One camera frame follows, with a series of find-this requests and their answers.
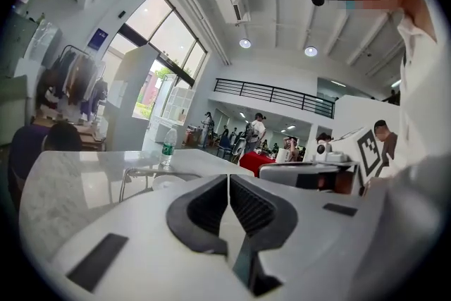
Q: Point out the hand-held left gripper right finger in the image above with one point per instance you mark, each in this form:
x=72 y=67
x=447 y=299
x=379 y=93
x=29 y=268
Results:
x=310 y=239

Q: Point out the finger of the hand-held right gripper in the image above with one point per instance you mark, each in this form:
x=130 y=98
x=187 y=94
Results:
x=278 y=171

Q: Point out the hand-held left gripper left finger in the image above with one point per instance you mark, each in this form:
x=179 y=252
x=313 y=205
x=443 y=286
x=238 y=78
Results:
x=141 y=246

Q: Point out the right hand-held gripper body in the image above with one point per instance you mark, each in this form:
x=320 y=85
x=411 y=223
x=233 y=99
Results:
x=370 y=155

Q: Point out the white round plate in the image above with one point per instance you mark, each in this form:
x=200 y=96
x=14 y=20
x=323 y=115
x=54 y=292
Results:
x=167 y=182

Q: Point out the white cylindrical jug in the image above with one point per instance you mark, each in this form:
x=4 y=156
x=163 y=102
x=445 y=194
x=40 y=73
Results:
x=283 y=155

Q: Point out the red-clothed table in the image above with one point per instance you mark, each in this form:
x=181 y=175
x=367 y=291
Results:
x=255 y=162

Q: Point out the blue chair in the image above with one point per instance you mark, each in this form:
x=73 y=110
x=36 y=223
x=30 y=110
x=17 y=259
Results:
x=224 y=146

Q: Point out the transparent grey tray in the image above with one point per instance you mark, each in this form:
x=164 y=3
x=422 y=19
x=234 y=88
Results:
x=141 y=174

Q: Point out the black balcony railing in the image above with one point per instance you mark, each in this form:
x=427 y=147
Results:
x=275 y=97

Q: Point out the person's white shirt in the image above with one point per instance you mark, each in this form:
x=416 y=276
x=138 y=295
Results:
x=423 y=88

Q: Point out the clear plastic water bottle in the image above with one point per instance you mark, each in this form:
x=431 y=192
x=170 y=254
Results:
x=169 y=148

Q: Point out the round ceiling lamp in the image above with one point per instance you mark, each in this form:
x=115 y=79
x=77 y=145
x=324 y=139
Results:
x=310 y=51
x=245 y=43

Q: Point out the white grid shelf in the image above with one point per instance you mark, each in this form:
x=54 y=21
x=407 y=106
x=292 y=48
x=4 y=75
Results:
x=178 y=102

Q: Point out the white partition cabinet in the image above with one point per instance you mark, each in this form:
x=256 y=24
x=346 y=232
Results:
x=130 y=98

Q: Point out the white ceiling air conditioner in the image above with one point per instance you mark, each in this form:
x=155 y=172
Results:
x=234 y=5

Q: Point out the clothes rack with garments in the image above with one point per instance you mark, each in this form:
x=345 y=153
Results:
x=77 y=81

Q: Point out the large glazed entrance window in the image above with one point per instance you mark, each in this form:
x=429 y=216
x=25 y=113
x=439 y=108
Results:
x=165 y=31

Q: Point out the right hand-held gripper camera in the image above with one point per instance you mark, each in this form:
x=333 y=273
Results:
x=323 y=151

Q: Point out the blue wall poster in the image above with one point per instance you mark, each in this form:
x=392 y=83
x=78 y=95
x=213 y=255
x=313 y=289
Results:
x=98 y=38

